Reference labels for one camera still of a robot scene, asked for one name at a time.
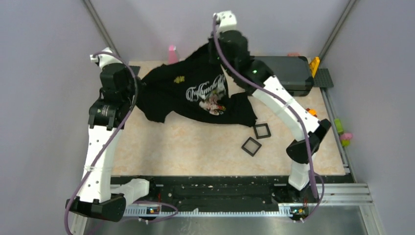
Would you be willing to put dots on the small gold brooch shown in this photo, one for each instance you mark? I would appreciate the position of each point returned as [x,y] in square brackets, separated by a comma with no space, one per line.
[179,79]

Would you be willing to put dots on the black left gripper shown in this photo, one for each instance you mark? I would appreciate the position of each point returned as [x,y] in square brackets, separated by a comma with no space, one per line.
[139,84]

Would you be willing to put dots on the pink wedge stand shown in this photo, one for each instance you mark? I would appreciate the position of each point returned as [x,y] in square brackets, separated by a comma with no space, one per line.
[172,55]

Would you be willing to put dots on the dark grey baseplate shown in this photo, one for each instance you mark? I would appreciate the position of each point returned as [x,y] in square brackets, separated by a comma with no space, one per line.
[136,70]
[323,79]

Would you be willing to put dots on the green toy block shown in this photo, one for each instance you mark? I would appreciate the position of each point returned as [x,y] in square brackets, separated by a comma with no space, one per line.
[338,126]

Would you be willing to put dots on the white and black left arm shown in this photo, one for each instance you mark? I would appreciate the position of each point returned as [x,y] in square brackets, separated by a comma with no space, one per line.
[95,198]

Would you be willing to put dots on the black hard carrying case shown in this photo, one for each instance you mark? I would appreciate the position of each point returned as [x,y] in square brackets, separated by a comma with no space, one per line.
[293,73]

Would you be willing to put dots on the aluminium frame rail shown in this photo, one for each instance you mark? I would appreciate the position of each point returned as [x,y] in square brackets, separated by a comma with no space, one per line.
[331,195]

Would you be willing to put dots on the yellow toy piece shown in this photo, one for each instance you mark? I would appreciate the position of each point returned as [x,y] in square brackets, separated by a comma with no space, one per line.
[314,65]

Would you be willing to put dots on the pink toy block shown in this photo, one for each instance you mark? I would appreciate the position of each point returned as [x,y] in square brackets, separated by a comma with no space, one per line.
[345,139]

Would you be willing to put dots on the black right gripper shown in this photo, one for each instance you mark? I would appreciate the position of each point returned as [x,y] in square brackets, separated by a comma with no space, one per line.
[212,44]

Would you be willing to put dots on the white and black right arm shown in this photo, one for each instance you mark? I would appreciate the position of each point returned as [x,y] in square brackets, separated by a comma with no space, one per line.
[230,49]

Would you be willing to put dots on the salmon toy block behind case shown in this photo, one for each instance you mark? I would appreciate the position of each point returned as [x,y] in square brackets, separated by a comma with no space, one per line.
[293,54]

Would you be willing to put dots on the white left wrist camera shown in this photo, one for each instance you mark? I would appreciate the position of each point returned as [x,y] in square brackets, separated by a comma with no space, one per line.
[103,60]

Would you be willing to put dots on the black square frame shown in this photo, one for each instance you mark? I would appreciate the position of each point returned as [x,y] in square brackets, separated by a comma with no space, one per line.
[251,146]
[262,131]

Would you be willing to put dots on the dark grey baseplate right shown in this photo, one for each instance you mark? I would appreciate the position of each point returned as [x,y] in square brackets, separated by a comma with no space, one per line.
[323,79]

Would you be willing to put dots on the orange toy car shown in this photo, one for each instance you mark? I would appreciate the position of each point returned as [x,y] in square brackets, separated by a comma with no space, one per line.
[312,112]

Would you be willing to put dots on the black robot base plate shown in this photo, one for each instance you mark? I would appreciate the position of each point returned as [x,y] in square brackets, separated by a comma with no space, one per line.
[216,193]

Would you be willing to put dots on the dark grey baseplate left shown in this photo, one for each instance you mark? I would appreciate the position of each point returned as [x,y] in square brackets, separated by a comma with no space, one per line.
[136,70]

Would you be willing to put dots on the black printed t-shirt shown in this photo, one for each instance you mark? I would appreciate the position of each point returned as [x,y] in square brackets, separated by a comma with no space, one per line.
[203,96]

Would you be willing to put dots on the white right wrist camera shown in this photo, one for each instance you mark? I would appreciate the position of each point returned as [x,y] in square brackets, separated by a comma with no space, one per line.
[225,21]

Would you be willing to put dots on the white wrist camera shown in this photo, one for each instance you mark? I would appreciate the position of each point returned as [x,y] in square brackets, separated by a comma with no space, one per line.
[103,60]
[225,21]

